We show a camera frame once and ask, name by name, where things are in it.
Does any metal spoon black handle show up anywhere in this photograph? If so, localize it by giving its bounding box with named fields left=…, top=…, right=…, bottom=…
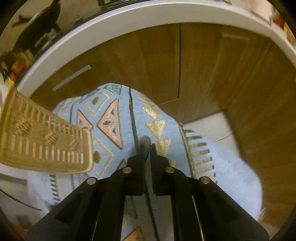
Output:
left=138, top=136, right=160, bottom=240

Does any light blue patterned tablecloth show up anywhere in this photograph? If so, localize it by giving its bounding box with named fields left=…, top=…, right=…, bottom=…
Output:
left=26, top=82, right=265, bottom=241

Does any beige plastic utensil basket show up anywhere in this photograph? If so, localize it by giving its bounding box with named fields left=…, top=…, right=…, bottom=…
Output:
left=1, top=88, right=93, bottom=174

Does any black wok with lid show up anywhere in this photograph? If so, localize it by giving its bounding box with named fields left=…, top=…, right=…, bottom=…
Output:
left=12, top=1, right=61, bottom=55

